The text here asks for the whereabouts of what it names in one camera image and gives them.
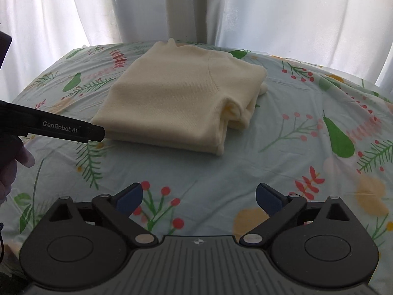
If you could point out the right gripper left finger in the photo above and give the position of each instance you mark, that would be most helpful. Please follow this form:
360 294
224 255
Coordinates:
102 222

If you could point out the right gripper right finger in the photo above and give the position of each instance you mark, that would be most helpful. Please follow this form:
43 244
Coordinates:
294 222

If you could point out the cream knit sweater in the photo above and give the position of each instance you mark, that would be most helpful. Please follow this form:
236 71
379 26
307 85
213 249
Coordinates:
182 97

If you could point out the person's left hand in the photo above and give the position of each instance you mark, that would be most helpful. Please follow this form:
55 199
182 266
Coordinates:
12 153

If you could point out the floral light blue bedsheet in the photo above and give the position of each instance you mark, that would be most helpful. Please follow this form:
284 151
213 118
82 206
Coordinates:
313 133

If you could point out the white sheer curtain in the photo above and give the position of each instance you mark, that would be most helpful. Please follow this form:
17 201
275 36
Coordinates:
353 37

